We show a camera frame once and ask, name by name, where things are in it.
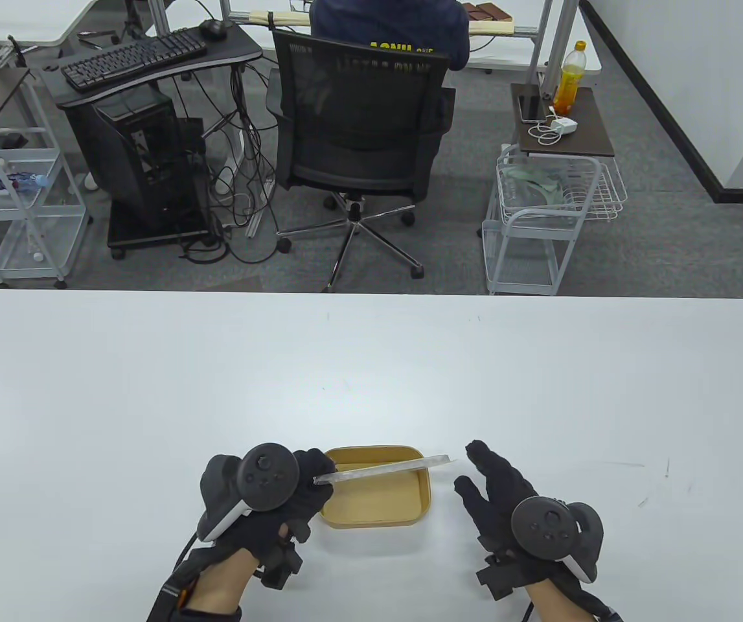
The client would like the white charger with cable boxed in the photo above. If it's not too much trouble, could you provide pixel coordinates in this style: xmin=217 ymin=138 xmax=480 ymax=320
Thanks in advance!
xmin=528 ymin=117 xmax=579 ymax=146

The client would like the tangle of black cables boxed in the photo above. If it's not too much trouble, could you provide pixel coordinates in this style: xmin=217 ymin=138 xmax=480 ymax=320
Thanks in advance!
xmin=177 ymin=65 xmax=281 ymax=265

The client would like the dark smartphone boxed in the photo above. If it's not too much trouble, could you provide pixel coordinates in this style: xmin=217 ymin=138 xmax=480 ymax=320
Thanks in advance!
xmin=518 ymin=94 xmax=550 ymax=124

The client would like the black computer tower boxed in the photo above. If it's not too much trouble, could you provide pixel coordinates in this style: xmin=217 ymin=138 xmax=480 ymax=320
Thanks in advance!
xmin=93 ymin=87 xmax=210 ymax=224

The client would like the person's left forearm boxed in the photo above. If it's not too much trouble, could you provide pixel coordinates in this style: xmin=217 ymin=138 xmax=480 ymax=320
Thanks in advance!
xmin=185 ymin=547 xmax=258 ymax=622

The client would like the light wooden plank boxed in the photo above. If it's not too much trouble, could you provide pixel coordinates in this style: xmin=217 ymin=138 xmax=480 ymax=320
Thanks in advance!
xmin=246 ymin=8 xmax=514 ymax=34

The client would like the black computer desk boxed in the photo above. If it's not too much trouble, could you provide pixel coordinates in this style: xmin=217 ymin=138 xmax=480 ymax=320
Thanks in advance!
xmin=40 ymin=21 xmax=264 ymax=261

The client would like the person's left hand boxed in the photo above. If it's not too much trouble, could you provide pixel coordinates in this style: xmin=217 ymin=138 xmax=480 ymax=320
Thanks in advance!
xmin=183 ymin=448 xmax=337 ymax=590

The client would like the pale green cloth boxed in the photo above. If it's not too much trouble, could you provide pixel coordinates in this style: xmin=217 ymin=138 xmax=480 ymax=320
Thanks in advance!
xmin=499 ymin=165 xmax=569 ymax=208

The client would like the white desk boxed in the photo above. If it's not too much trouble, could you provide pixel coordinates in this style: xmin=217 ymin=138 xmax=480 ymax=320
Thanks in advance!
xmin=0 ymin=0 xmax=100 ymax=47

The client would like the white workbench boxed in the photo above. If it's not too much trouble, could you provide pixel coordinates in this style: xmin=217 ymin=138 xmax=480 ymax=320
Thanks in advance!
xmin=144 ymin=0 xmax=603 ymax=73

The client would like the white wire cart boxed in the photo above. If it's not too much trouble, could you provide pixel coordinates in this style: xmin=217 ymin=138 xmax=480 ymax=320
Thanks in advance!
xmin=481 ymin=144 xmax=602 ymax=296
xmin=0 ymin=127 xmax=93 ymax=290

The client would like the black wrist camera strap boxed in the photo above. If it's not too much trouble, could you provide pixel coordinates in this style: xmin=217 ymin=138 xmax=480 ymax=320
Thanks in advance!
xmin=146 ymin=547 xmax=202 ymax=622
xmin=578 ymin=583 xmax=624 ymax=622

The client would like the person's right hand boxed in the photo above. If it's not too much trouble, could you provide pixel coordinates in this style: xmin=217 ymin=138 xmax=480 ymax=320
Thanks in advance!
xmin=453 ymin=440 xmax=599 ymax=603

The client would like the black mesh office chair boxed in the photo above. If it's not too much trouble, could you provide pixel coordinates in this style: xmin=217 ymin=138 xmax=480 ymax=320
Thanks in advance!
xmin=266 ymin=29 xmax=456 ymax=294

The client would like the brown paper takeout box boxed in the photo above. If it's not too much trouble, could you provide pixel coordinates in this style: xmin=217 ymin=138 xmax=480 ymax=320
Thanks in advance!
xmin=319 ymin=444 xmax=432 ymax=529

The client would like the black keyboard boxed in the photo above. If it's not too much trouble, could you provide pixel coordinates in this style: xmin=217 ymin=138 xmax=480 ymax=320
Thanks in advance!
xmin=60 ymin=27 xmax=209 ymax=93

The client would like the black and white controller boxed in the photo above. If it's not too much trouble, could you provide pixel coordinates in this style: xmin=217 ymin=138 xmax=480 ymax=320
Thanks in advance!
xmin=197 ymin=443 xmax=300 ymax=544
xmin=510 ymin=496 xmax=605 ymax=581

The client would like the aluminium frame post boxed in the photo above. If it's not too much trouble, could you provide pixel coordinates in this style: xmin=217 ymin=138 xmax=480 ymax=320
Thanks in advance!
xmin=540 ymin=0 xmax=580 ymax=98

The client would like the person's right forearm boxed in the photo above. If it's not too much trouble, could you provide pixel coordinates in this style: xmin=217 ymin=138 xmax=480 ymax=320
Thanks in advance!
xmin=523 ymin=580 xmax=612 ymax=622

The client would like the orange drink bottle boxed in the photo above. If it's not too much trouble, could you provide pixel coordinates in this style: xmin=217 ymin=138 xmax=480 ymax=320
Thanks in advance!
xmin=551 ymin=40 xmax=588 ymax=116

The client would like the white wire rack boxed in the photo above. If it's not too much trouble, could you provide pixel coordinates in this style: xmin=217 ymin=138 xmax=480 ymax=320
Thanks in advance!
xmin=566 ymin=155 xmax=628 ymax=222

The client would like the clear plastic water bottle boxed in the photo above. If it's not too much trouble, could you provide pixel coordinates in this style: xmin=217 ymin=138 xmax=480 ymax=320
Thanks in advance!
xmin=0 ymin=172 xmax=49 ymax=192

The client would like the clear plastic lid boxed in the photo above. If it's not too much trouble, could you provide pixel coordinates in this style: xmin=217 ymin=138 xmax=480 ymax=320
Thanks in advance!
xmin=314 ymin=455 xmax=457 ymax=485

